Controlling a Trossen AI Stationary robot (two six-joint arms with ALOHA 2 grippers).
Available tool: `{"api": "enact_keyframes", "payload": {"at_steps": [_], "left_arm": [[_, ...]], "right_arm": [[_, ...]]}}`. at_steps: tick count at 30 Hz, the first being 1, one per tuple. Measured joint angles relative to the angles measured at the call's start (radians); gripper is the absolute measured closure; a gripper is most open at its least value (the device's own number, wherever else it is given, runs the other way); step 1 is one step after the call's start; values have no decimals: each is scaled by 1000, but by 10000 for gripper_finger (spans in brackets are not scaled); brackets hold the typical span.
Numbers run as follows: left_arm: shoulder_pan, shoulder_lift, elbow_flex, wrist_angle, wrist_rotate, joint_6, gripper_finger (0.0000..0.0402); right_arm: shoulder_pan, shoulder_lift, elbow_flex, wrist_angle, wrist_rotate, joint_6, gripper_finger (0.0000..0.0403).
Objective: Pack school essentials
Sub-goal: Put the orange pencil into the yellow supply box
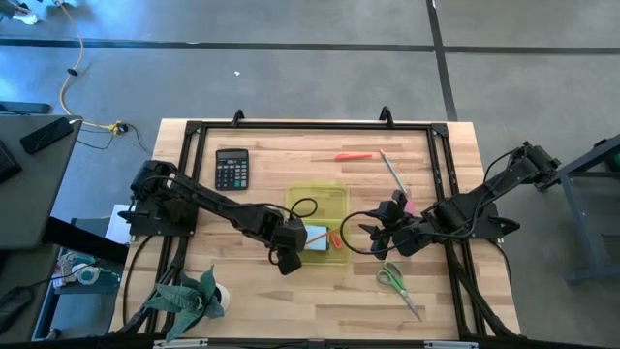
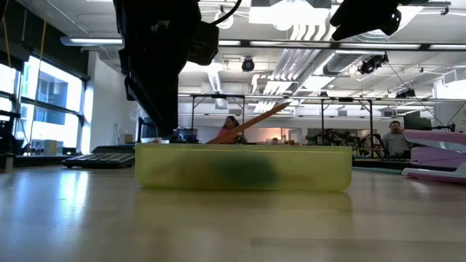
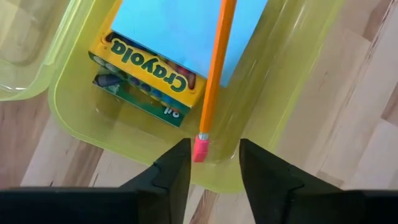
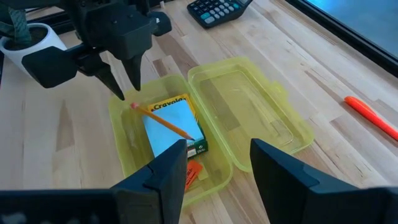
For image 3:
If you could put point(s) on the blue sticky note pad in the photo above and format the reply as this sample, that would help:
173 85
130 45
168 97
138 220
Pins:
174 31

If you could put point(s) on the orange pencil pink eraser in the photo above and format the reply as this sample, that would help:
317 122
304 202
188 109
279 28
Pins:
217 62

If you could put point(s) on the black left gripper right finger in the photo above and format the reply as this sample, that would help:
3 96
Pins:
273 193

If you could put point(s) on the yellow-green translucent pencil case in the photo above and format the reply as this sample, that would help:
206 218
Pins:
264 93

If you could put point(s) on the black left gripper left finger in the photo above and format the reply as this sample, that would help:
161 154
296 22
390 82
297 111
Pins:
168 186

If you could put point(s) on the yellow Crayola crayon box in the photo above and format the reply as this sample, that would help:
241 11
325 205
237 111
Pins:
146 67

